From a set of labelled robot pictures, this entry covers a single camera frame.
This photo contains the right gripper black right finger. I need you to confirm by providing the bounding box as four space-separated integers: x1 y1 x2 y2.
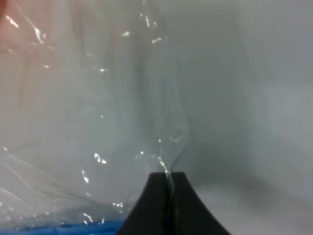
171 172 229 235

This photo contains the clear zip bag blue seal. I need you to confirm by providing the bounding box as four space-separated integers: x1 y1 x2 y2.
0 0 190 233

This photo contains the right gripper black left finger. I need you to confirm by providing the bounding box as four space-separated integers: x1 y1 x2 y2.
116 173 168 235

